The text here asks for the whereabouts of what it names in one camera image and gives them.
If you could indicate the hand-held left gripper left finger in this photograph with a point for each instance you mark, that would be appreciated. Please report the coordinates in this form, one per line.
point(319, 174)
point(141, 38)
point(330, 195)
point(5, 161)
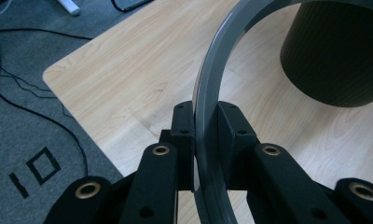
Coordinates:
point(183, 146)

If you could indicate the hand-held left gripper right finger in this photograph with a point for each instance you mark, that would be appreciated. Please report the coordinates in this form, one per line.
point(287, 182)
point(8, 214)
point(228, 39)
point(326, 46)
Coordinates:
point(234, 146)

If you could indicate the dark green ribbed bin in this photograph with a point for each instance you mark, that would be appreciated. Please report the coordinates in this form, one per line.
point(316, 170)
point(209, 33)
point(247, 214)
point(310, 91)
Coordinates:
point(337, 62)

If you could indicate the white desk frame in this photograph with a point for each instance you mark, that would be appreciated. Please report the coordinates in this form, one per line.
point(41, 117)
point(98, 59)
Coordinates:
point(70, 6)

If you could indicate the black tape strip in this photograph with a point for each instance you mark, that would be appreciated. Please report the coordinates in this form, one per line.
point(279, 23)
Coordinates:
point(19, 185)

